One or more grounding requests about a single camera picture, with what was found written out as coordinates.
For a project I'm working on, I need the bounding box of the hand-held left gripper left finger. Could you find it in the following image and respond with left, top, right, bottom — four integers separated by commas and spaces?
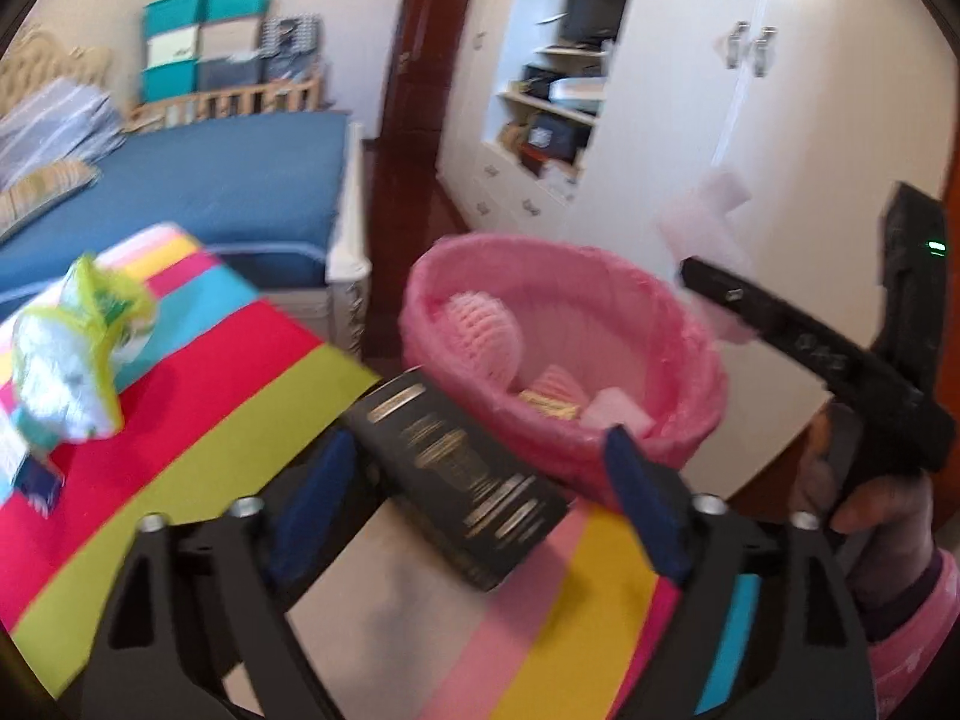
79, 427, 361, 720

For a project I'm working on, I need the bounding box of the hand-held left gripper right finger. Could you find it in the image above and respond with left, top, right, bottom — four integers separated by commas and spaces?
604, 424, 878, 720

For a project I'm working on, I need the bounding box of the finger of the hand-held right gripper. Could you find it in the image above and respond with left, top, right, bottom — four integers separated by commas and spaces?
679, 256, 796, 353

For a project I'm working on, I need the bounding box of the white foam sheet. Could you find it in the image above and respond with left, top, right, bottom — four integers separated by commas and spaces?
658, 171, 753, 346

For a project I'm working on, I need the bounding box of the pink lined bin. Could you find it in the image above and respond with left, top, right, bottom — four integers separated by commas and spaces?
401, 232, 730, 503

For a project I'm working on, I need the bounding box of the yellow printed box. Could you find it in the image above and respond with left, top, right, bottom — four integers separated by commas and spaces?
517, 388, 582, 421

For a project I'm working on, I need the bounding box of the black box with gold print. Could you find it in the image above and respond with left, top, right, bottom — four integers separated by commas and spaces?
349, 366, 569, 592

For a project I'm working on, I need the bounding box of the person's right forearm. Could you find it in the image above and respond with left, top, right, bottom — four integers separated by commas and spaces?
855, 547, 960, 720

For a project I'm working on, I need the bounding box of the person's right hand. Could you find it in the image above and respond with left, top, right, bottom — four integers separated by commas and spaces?
791, 405, 938, 616

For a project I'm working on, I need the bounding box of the rainbow striped tablecloth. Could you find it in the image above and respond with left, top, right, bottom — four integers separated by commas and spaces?
0, 221, 766, 720

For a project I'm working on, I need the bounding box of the cream wardrobe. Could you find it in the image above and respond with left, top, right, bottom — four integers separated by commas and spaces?
435, 0, 960, 496

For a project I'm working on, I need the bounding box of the black safe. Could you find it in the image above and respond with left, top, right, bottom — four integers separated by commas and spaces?
525, 112, 590, 162

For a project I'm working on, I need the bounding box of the green clear plastic packet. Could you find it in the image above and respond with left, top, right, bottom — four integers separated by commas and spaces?
11, 253, 158, 442

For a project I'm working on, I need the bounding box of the white blue small box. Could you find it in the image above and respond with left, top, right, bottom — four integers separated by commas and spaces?
0, 409, 65, 520

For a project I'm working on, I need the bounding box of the bed with blue sheet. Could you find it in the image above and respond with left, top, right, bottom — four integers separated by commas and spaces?
0, 111, 374, 361

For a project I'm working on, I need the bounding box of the dark wooden door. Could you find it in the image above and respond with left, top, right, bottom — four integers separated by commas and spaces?
375, 0, 477, 143

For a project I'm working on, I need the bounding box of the striped pillow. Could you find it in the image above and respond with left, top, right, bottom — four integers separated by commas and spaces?
0, 159, 102, 241

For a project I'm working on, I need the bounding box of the grey blanket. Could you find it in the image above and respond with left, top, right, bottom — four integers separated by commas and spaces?
0, 79, 125, 188

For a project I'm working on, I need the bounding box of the black white checked bag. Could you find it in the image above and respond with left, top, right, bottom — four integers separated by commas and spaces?
261, 13, 325, 80

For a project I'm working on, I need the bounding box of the stack of plastic storage boxes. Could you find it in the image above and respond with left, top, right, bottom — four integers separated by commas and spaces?
141, 0, 278, 102

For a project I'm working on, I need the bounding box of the beige tufted headboard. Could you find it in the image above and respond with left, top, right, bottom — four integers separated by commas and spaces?
0, 30, 113, 102

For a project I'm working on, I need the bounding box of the wooden crib rail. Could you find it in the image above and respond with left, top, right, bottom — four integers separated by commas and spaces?
124, 64, 331, 128

